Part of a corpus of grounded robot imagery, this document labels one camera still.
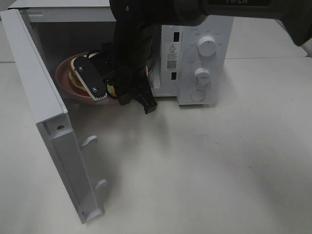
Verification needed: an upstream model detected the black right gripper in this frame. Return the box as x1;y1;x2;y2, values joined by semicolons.
100;42;157;114

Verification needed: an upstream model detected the round white door button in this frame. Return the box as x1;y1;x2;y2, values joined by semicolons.
191;90;205;101

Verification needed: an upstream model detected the white bread sandwich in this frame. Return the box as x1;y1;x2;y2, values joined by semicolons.
69;51;117;99

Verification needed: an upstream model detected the pink round plate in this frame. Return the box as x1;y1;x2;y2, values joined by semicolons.
55;50;151;106

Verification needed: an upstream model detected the white microwave door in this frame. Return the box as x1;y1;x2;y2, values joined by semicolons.
0;9;103;224

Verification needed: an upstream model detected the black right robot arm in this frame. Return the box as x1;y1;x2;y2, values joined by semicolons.
110;0;312;114

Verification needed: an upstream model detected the white warning label sticker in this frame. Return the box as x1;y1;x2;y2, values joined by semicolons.
165;42;180;71

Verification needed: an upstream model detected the lower white timer knob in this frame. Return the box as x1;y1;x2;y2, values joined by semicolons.
195;68;211;86

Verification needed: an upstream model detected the white microwave oven body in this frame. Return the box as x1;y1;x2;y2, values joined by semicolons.
7;0;234;105

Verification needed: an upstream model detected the upper white power knob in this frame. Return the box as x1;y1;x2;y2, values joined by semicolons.
197;36;217;57

